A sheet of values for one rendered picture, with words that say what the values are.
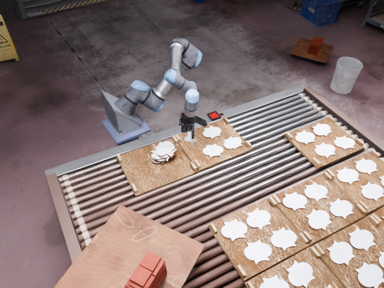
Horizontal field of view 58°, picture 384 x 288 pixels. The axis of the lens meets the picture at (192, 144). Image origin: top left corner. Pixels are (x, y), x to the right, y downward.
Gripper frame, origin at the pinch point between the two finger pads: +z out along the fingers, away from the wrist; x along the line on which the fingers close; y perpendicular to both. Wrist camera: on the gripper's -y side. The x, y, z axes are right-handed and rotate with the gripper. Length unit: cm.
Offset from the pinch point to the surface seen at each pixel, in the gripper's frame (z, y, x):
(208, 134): 7.7, -16.7, -11.0
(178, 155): 11.5, 6.9, 2.7
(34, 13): 106, 150, -439
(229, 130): 7.3, -32.5, -13.8
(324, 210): 5, -65, 62
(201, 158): 10.2, -6.9, 8.3
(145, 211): 17, 33, 40
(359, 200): 3, -89, 60
